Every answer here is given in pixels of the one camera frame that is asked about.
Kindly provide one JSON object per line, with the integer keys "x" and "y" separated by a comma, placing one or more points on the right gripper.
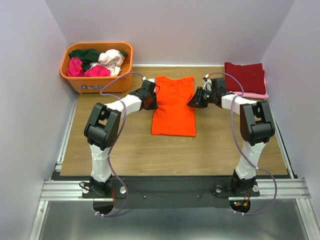
{"x": 196, "y": 100}

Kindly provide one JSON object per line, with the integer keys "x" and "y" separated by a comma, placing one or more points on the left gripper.
{"x": 154, "y": 105}

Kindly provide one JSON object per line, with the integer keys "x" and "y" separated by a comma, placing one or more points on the orange t-shirt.
{"x": 173, "y": 117}

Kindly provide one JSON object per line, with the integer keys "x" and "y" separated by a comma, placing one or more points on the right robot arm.
{"x": 256, "y": 128}

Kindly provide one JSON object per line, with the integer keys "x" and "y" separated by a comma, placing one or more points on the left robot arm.
{"x": 103, "y": 128}

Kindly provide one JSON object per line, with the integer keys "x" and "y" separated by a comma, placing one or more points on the pale pink garment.
{"x": 109, "y": 64}

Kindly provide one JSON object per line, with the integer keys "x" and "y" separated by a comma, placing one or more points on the folded dark red t-shirt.
{"x": 251, "y": 77}

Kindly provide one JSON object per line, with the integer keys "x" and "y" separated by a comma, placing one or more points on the folded pink t-shirt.
{"x": 256, "y": 95}

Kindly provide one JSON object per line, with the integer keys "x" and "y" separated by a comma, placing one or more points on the dark green garment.
{"x": 87, "y": 56}

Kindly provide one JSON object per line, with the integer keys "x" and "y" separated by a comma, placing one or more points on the magenta garment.
{"x": 75, "y": 69}

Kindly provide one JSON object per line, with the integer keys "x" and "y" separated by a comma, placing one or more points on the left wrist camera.
{"x": 153, "y": 80}

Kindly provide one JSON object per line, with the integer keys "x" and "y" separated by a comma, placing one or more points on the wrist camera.
{"x": 153, "y": 80}
{"x": 207, "y": 83}

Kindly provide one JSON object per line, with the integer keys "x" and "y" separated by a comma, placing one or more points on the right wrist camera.
{"x": 207, "y": 83}

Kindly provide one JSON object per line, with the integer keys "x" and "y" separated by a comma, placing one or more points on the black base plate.
{"x": 170, "y": 192}

